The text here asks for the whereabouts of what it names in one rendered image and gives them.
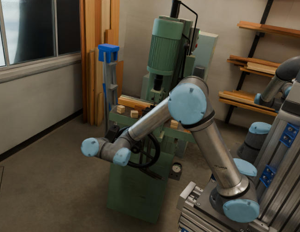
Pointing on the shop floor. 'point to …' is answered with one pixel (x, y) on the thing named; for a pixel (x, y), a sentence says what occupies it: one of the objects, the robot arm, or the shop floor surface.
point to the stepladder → (103, 49)
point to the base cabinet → (138, 187)
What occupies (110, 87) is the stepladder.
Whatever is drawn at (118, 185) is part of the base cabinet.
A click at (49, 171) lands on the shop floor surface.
